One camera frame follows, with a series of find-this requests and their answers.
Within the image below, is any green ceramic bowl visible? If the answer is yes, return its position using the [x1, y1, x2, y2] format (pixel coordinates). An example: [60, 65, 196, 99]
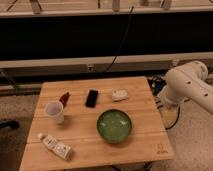
[96, 109, 132, 144]

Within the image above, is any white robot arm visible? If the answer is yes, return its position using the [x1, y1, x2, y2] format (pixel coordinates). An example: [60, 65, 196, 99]
[157, 61, 213, 129]

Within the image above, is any black phone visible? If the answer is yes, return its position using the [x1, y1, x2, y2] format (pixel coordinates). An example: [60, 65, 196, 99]
[85, 90, 98, 108]

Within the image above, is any dark red packet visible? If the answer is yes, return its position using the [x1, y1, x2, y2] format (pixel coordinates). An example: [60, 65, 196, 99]
[59, 93, 70, 106]

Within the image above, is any blue device on floor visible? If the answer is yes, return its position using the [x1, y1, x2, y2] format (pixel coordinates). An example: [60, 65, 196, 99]
[151, 77, 166, 96]

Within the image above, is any white plastic cup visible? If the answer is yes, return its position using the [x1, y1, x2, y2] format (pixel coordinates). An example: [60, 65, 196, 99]
[44, 100, 64, 124]

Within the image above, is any wooden folding table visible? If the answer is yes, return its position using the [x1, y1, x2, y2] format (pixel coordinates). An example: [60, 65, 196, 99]
[20, 76, 174, 171]

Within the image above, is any white squeeze bottle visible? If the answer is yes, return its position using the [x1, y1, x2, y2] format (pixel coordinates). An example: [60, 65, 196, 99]
[37, 133, 72, 161]

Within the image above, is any black chair base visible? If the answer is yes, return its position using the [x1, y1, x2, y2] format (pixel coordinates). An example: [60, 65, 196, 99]
[0, 120, 19, 129]

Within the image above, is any black hanging cable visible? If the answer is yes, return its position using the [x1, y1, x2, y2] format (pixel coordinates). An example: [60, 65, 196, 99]
[103, 4, 135, 73]

